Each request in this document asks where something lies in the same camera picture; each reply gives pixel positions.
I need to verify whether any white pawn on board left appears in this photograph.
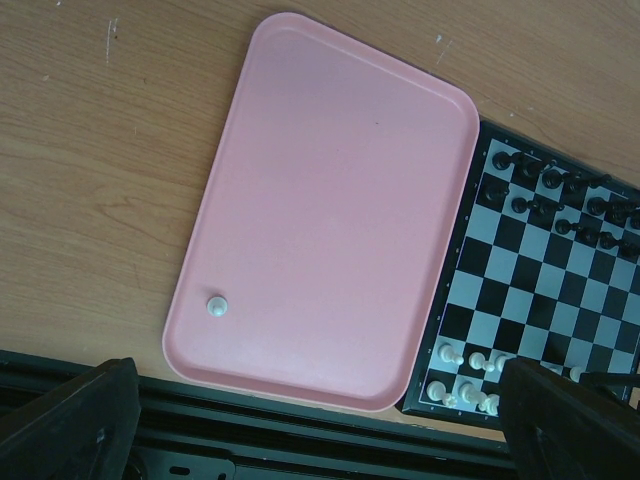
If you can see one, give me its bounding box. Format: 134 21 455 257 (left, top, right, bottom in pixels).
438 343 464 366

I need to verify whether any black white chess board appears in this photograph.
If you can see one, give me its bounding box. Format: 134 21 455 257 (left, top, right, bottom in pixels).
399 121 639 429

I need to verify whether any row of black chess pieces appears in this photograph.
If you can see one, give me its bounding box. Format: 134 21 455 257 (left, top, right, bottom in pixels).
476 147 639 262

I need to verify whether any pink plastic tray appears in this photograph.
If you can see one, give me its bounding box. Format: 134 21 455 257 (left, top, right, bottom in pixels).
162 12 480 411

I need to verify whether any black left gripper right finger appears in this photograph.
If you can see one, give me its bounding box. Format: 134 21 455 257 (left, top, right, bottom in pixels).
498 358 639 480

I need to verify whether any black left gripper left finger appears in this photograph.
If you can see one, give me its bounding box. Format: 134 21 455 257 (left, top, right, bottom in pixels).
1 358 140 479

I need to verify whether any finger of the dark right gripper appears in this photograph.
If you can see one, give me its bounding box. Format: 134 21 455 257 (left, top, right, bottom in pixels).
584 372 640 386

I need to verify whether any white chess piece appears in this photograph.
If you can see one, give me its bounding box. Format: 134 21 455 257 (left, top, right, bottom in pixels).
206 295 228 318
495 355 508 372
569 366 585 383
426 380 457 408
459 382 487 405
469 352 495 372
478 394 500 416

